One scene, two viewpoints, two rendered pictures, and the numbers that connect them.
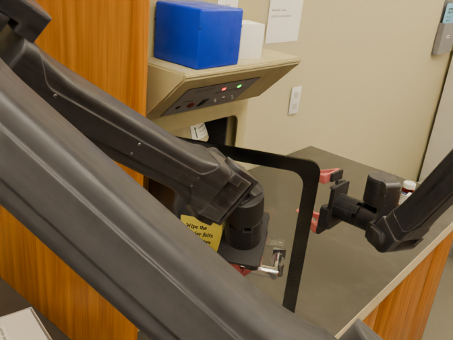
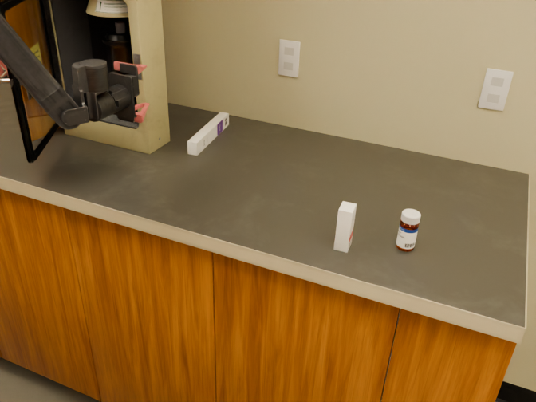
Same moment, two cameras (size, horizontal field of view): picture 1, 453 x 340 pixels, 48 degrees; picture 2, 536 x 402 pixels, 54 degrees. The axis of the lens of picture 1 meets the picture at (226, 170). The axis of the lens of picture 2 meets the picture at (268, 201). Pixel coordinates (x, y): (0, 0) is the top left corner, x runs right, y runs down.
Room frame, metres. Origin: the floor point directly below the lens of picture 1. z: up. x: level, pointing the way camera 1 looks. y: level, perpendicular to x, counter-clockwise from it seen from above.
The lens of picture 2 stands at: (1.02, -1.49, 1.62)
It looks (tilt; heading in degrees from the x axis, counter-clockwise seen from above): 30 degrees down; 75
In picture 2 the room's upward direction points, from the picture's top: 2 degrees clockwise
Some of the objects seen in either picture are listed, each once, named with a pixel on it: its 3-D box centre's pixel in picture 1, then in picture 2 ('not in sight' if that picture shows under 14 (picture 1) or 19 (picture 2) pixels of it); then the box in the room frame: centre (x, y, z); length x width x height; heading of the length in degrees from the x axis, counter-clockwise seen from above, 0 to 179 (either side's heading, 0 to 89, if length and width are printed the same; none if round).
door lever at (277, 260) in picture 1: (255, 263); (11, 76); (0.73, -0.07, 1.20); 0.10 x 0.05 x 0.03; 79
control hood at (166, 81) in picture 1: (223, 86); not in sight; (0.89, 0.02, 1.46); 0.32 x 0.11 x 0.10; 142
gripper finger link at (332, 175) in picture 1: (320, 183); (133, 76); (1.03, -0.21, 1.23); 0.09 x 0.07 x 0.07; 52
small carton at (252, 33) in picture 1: (243, 39); not in sight; (0.93, -0.01, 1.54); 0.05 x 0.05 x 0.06; 37
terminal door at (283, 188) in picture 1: (218, 250); (33, 72); (0.77, 0.00, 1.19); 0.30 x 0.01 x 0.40; 79
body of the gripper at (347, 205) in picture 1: (346, 208); (116, 98); (0.98, -0.27, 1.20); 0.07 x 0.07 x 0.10; 52
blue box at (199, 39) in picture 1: (198, 33); not in sight; (0.83, 0.07, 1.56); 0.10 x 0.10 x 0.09; 52
